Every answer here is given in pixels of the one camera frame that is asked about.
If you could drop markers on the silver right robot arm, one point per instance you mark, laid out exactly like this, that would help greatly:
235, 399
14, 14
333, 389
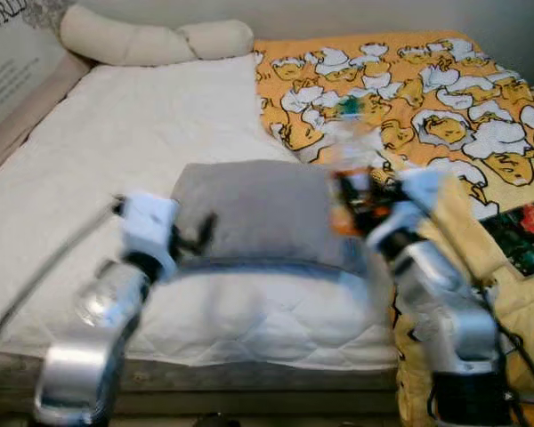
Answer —
454, 320

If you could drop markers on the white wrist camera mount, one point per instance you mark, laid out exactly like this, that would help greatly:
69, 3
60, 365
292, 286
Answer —
423, 191
147, 222

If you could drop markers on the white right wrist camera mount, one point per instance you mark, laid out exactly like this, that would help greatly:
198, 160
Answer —
423, 191

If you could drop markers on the clear bottle orange label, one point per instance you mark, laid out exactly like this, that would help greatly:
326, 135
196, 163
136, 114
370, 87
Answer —
351, 156

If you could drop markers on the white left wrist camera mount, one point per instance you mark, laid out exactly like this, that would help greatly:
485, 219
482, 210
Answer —
147, 222

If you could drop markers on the grey bed base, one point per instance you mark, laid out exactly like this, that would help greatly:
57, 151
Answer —
205, 378

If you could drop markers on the dark robot leg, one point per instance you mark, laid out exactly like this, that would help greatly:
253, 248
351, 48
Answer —
215, 420

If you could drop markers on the dark green red book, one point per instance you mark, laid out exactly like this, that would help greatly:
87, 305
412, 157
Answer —
525, 240

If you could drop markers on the long beige pillow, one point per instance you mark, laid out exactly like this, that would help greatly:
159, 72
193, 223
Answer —
125, 44

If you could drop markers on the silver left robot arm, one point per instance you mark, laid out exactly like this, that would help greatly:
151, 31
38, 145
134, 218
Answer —
80, 374

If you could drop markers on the white quilted mattress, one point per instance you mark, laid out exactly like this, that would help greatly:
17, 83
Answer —
116, 133

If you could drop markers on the grey pillow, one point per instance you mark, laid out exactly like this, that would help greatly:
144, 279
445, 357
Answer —
267, 209

